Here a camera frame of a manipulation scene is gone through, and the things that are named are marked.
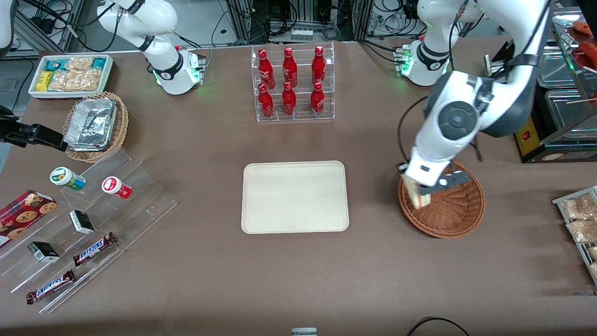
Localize light wicker basket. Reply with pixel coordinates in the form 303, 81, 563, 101
62, 91, 129, 163

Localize snack packet tray right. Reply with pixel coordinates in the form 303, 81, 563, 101
552, 185, 597, 286

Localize clear acrylic stepped stand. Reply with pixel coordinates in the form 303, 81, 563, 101
0, 148, 178, 315

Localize black floor cable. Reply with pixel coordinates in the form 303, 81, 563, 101
406, 316, 472, 336

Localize aluminium frame shelf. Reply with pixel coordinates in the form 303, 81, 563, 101
13, 0, 85, 53

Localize metal warmer pan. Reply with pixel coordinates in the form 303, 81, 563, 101
544, 88, 597, 141
537, 50, 579, 90

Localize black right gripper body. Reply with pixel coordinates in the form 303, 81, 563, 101
0, 105, 23, 146

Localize red plaid cookie box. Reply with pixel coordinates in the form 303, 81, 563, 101
0, 189, 58, 248

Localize red lidded cup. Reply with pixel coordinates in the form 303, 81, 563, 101
101, 176, 133, 200

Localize white rectangular snack bin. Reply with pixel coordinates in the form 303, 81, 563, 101
28, 54, 114, 100

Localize small black carton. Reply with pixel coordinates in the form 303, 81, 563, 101
27, 241, 61, 263
69, 210, 95, 235

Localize brown wicker basket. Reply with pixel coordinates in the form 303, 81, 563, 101
397, 161, 486, 239

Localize clear acrylic bottle rack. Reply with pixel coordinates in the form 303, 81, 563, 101
250, 42, 336, 123

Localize triangle sandwich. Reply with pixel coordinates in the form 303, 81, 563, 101
403, 175, 433, 210

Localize red soda bottle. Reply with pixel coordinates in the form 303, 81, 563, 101
257, 83, 275, 119
310, 81, 326, 117
311, 45, 327, 85
257, 49, 276, 89
282, 47, 299, 87
281, 81, 298, 117

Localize green lidded cup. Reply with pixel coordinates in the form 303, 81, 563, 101
50, 166, 86, 191

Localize Snickers chocolate bar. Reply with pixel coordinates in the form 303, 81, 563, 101
25, 269, 76, 305
73, 231, 118, 267

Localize stacked aluminium foil trays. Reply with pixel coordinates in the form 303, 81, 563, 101
64, 98, 118, 152

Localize black food warmer cabinet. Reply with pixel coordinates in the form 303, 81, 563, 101
484, 7, 597, 164

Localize beige plastic tray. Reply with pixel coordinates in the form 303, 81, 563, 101
241, 161, 350, 234

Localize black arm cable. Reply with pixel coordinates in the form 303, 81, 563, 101
397, 95, 437, 165

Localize clear rice cracker bag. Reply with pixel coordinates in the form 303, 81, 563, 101
65, 56, 95, 71
48, 69, 102, 92

